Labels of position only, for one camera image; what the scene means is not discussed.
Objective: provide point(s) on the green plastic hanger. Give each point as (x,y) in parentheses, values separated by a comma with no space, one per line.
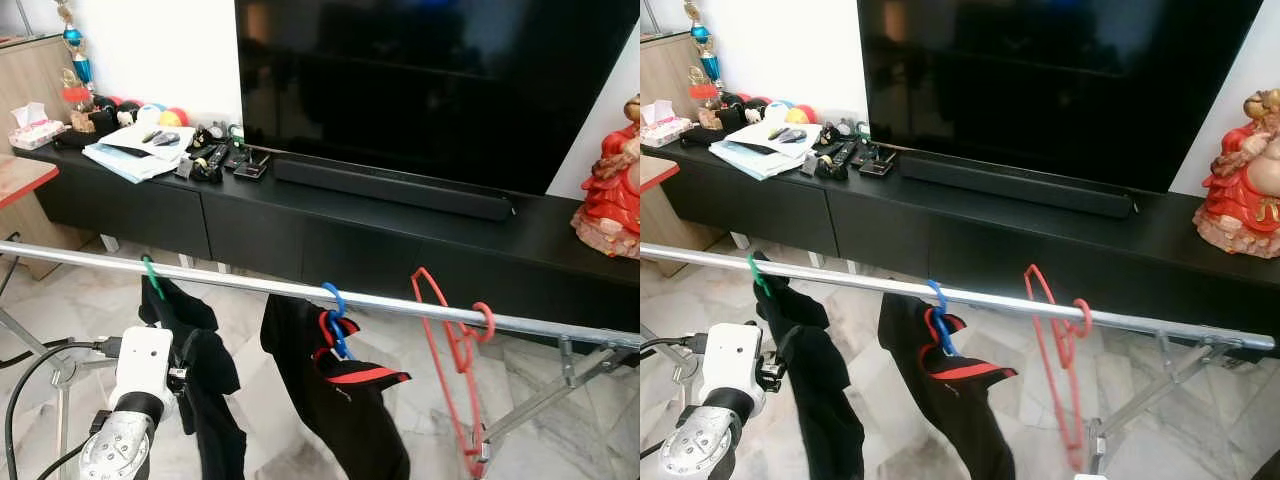
(152,280)
(757,272)

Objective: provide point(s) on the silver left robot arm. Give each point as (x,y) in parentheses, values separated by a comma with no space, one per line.
(115,450)
(700,445)

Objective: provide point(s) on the blue plastic hanger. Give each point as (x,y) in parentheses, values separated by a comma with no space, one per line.
(340,335)
(941,330)

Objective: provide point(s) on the red plastic hanger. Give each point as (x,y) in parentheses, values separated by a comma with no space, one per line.
(490,320)
(1088,318)

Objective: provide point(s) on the silver metal clothes rack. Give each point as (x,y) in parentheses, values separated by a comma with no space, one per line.
(1000,301)
(250,283)

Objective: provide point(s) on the black shirt with red collar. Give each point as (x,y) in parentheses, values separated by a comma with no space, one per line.
(950,430)
(340,430)

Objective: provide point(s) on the black low TV console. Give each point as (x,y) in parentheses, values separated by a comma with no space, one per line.
(1150,260)
(120,205)

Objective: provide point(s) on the black tape dispenser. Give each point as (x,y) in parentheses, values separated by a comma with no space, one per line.
(207,172)
(832,170)

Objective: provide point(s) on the stack of white papers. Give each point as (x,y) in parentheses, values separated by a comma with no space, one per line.
(130,160)
(755,158)

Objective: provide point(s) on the small black tray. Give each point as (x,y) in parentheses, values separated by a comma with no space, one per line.
(876,165)
(250,168)

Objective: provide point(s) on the black remote control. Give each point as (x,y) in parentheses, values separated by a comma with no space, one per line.
(845,152)
(218,155)

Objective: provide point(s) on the pink marble table red edge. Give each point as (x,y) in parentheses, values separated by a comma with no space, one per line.
(20,175)
(655,170)

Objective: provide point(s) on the red laughing buddha statue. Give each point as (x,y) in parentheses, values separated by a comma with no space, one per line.
(1240,200)
(612,200)

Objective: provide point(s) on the red ball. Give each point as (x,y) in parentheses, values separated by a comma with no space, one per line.
(807,113)
(181,116)

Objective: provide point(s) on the pink white tissue box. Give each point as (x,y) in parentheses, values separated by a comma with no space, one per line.
(35,132)
(665,130)

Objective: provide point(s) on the blue white ball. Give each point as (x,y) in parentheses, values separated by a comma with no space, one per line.
(152,108)
(780,106)

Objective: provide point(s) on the black soundbar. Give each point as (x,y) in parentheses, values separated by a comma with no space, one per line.
(390,188)
(1010,183)

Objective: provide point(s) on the blue and gold trophy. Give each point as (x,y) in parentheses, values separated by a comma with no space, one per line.
(702,35)
(74,40)

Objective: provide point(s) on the black flat television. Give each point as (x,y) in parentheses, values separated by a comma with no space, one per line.
(400,80)
(1020,80)

